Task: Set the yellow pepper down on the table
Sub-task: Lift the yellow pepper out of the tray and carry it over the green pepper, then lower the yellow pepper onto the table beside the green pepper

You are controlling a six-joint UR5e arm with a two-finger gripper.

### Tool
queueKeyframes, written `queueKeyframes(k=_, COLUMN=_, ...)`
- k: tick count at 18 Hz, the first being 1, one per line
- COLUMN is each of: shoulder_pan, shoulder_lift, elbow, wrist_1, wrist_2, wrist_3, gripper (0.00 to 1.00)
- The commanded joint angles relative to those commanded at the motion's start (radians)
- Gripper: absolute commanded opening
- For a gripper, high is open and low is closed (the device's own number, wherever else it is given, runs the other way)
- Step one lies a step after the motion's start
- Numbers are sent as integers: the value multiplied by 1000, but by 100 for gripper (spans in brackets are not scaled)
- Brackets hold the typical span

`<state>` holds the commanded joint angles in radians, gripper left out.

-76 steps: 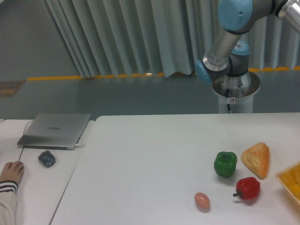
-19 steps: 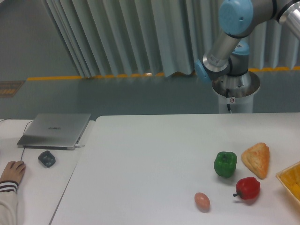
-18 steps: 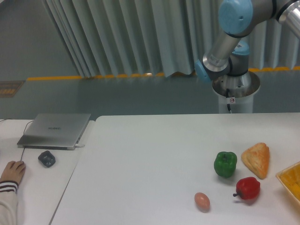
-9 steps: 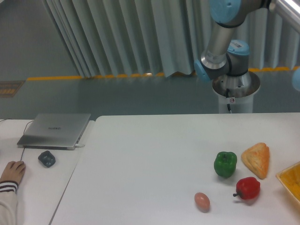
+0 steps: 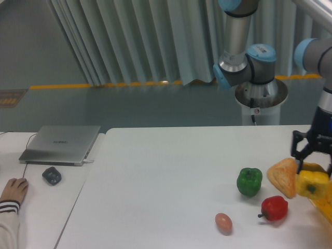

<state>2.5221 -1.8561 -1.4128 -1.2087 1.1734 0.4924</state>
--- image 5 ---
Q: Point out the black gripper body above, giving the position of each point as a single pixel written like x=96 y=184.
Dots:
x=319 y=135

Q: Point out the yellow bell pepper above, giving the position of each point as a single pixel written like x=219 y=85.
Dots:
x=312 y=184

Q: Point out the white striped sleeve forearm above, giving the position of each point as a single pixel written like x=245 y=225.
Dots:
x=9 y=223

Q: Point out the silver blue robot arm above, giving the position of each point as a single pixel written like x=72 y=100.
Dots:
x=256 y=65

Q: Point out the green bell pepper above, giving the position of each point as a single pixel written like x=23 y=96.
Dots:
x=249 y=181

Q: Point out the red bell pepper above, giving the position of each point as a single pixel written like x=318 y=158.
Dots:
x=274 y=208

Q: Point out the person's hand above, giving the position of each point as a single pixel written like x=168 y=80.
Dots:
x=15 y=190

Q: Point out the yellow woven basket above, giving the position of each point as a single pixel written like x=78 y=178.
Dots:
x=322 y=205

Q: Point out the triangular bread pastry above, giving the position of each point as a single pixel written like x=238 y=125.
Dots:
x=282 y=176

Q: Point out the brown egg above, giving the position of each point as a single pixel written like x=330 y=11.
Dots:
x=223 y=222

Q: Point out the pale green curtain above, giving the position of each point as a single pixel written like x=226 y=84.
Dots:
x=141 y=41

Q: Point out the silver closed laptop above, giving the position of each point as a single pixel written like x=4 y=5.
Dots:
x=60 y=145

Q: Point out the dark grey small device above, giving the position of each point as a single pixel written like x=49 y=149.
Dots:
x=52 y=176

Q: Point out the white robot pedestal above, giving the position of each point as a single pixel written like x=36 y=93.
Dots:
x=261 y=104

